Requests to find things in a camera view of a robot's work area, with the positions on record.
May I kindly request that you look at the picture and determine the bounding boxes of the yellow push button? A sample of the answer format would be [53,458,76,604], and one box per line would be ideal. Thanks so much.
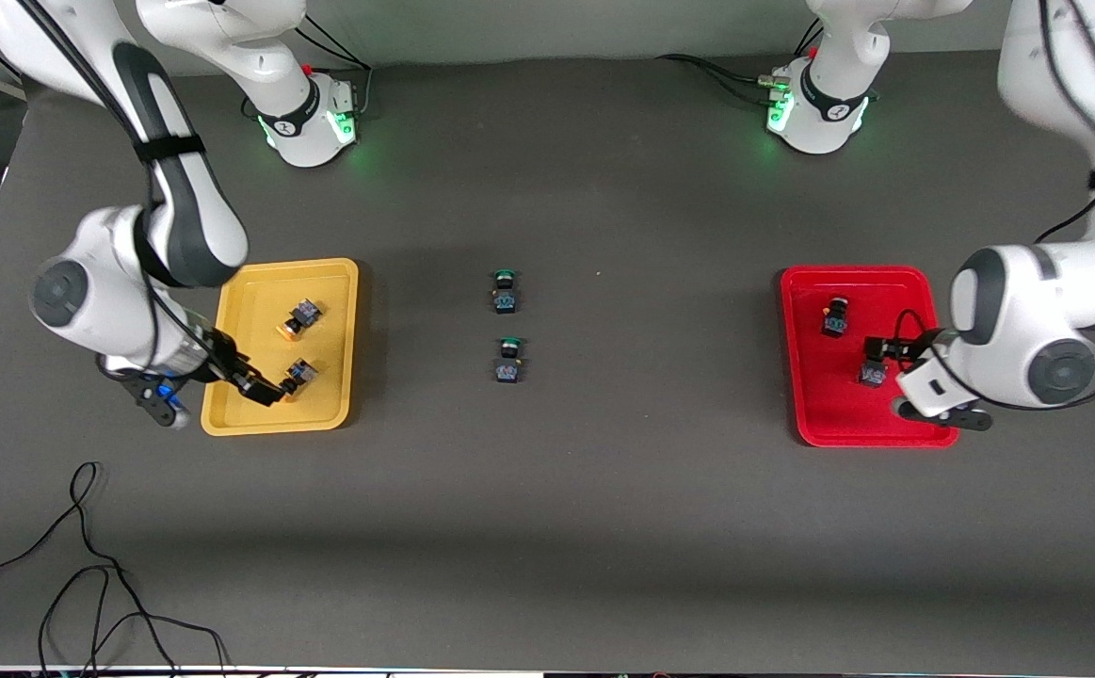
[277,299,324,342]
[282,358,320,398]

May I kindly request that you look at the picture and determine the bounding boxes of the yellow plastic tray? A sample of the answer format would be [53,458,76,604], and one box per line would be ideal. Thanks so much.
[201,257,361,438]

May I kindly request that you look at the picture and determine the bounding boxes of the red plastic tray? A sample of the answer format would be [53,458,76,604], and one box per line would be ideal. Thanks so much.
[781,266,961,449]

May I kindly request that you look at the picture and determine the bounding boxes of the dark grey table cloth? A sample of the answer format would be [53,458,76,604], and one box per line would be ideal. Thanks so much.
[0,52,1095,674]

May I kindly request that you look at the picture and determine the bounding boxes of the black cable along right arm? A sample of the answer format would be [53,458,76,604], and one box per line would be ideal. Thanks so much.
[15,0,228,382]

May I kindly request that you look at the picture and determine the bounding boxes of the thin black loose cable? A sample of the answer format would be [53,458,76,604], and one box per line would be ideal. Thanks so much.
[0,461,233,677]

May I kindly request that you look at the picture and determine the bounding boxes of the black right arm base cables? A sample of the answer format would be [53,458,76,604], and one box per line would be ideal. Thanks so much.
[285,14,375,120]

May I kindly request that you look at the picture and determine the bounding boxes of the black arm base cables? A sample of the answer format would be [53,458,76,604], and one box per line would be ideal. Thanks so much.
[655,19,829,106]
[285,14,375,120]

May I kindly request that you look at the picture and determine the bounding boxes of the black left arm base cables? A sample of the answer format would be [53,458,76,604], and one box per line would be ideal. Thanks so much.
[655,19,829,106]

